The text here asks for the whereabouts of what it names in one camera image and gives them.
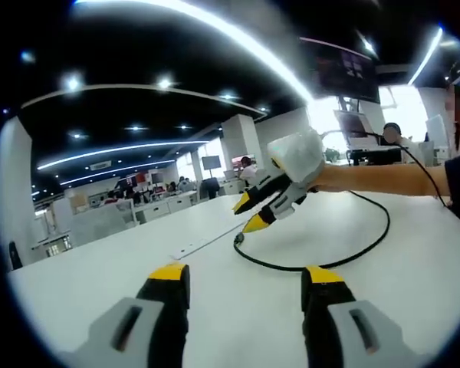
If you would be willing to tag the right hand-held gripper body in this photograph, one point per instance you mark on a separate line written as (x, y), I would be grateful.
(299, 153)

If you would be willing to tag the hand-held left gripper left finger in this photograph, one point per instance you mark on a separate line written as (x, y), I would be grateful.
(153, 326)

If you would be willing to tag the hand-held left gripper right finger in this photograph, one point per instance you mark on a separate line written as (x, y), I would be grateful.
(329, 326)

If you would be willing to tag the white USB port panel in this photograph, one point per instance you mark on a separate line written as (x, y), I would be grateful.
(199, 243)

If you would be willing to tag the desk screen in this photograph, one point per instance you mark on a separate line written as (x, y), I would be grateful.
(352, 124)

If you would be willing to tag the white desk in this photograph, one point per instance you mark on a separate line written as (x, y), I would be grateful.
(230, 299)

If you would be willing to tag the black office chair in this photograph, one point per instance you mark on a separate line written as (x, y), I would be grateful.
(210, 189)

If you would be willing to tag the standing monitor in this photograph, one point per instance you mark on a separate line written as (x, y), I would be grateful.
(211, 162)

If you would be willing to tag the hanging dark monitor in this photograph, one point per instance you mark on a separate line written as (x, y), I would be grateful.
(341, 69)

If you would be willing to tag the white mesh chair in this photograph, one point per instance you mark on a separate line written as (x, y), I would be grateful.
(97, 226)

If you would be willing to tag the long ceiling light strip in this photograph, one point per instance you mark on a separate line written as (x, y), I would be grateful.
(222, 27)

